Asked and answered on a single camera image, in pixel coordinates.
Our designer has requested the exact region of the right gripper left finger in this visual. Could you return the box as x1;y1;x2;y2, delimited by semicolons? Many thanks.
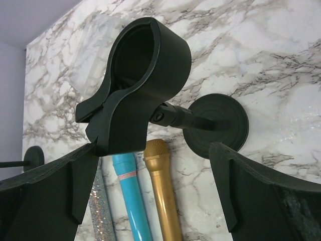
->
1;144;98;240

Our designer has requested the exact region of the gold microphone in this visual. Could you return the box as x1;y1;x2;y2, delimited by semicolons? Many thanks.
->
143;139;183;240

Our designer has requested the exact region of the black stand holding silver microphone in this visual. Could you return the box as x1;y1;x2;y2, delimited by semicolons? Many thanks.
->
75;17;249;159

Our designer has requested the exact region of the black blue-microphone desk stand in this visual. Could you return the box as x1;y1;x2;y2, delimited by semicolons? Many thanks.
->
1;146;45;172

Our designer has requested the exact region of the silver mesh head microphone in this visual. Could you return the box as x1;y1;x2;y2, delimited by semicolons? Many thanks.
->
89;168;116;241

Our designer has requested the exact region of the blue microphone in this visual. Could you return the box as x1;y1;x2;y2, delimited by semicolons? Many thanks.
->
112;153;152;240

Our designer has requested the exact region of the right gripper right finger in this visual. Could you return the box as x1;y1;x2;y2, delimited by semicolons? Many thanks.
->
209;143;320;240

